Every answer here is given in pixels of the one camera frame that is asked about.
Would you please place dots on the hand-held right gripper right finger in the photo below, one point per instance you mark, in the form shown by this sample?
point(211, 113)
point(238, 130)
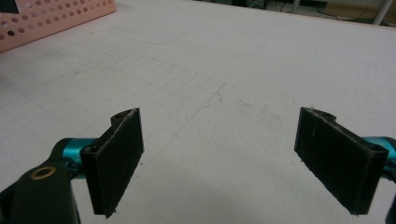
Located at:
point(336, 161)

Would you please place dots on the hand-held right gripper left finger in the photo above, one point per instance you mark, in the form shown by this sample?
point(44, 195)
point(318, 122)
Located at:
point(112, 161)

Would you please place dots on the pink perforated plastic basket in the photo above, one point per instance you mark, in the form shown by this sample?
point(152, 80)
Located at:
point(62, 21)

